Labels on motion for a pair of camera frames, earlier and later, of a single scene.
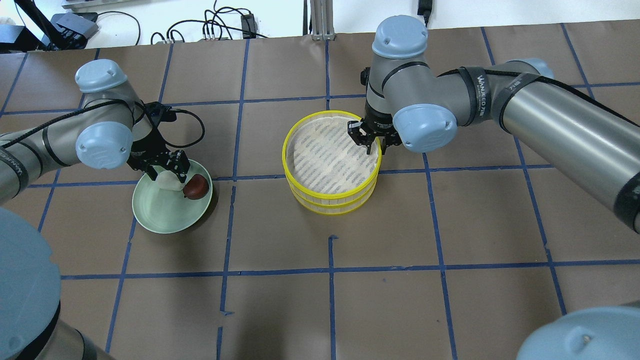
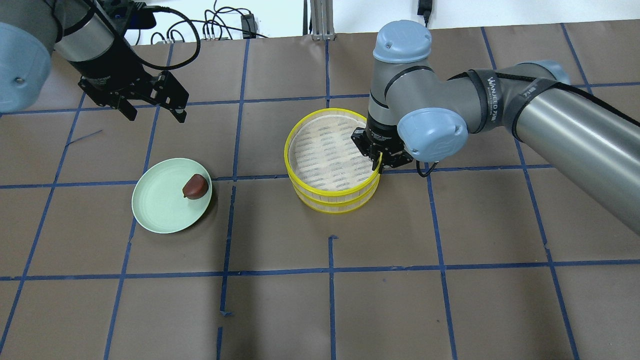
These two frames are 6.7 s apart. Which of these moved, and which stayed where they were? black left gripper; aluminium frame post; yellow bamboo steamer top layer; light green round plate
Moved: black left gripper
Stayed: light green round plate; yellow bamboo steamer top layer; aluminium frame post
